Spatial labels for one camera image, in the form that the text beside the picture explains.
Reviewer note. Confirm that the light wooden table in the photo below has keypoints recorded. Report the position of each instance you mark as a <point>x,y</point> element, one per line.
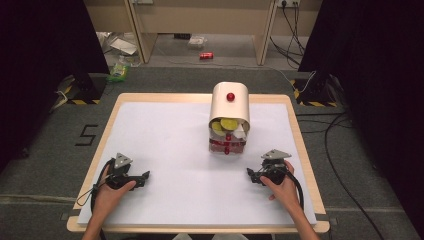
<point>100,140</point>

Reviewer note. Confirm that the white wall socket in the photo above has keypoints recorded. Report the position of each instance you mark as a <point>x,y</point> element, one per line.
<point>288,3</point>

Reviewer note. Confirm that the white foam board mat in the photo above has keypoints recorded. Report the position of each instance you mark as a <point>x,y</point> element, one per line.
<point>173,166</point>

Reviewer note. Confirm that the green snack packet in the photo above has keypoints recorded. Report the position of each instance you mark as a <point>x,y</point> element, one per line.
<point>117,72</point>

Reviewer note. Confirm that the yellow-green round slice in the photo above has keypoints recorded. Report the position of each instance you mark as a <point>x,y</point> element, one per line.
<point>217,127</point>
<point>229,124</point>

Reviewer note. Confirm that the person's right hand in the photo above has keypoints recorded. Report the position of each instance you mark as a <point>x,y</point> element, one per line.
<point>285,193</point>

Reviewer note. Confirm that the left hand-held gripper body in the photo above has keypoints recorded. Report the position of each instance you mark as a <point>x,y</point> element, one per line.
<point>119,173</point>

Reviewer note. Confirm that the crumpled white plastic sheets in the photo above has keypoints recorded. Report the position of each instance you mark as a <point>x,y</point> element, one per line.
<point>118,45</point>

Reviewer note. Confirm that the white mini cabinet red knobs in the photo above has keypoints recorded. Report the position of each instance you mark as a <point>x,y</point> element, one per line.
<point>230,106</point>

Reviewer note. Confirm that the beige wooden desk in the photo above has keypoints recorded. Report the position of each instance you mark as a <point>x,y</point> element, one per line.
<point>206,16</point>

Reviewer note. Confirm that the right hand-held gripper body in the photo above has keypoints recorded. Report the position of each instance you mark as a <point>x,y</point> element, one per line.
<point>275,166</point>

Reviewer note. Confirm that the black stand base hazard stripes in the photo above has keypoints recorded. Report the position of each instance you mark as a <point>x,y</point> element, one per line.
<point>81,90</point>
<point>315,93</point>

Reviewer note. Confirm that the red drink can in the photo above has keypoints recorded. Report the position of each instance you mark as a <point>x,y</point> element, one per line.
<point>206,55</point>

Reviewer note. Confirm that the person's left hand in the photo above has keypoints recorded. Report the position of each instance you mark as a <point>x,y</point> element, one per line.
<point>108,200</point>

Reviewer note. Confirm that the clear plastic bag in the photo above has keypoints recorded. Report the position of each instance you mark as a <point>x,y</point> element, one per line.
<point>197,41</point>

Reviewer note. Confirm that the black curtain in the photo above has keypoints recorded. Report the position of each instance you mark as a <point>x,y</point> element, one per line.
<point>376,100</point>
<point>40,66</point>

